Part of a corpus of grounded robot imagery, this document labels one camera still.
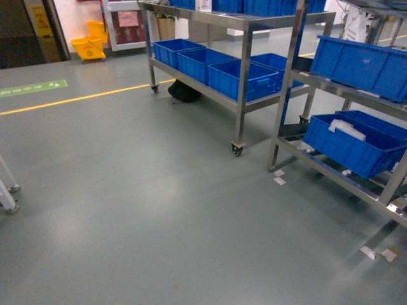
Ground steel shelf cart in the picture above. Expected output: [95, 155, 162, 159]
[139, 1, 335, 156]

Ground yellow mop bucket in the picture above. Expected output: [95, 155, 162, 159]
[71, 20, 109, 62]

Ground blue bin cart left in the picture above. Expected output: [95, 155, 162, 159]
[153, 39, 205, 69]

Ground steel shelf rack right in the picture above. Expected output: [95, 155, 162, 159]
[268, 0, 407, 255]

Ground blue bin cart middle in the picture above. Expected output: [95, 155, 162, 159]
[177, 48, 236, 85]

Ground potted plant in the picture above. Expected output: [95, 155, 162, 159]
[153, 11, 176, 41]

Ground black bag under cart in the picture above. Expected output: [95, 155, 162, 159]
[168, 79, 203, 104]

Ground blue bin cart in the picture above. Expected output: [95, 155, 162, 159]
[153, 39, 205, 69]
[207, 58, 280, 102]
[251, 53, 287, 92]
[177, 48, 236, 85]

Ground blue bin cart front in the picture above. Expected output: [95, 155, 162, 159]
[207, 58, 280, 102]

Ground yellow wet floor sign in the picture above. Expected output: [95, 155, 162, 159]
[31, 5, 55, 62]

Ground blue bin rack upper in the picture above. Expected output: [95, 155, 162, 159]
[310, 36, 406, 103]

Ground blue bin rack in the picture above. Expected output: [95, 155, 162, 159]
[310, 36, 406, 103]
[303, 111, 406, 179]

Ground blue bin rack lower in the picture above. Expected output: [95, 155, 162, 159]
[303, 111, 406, 179]

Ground blue bin cart rear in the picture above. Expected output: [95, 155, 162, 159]
[251, 53, 287, 92]

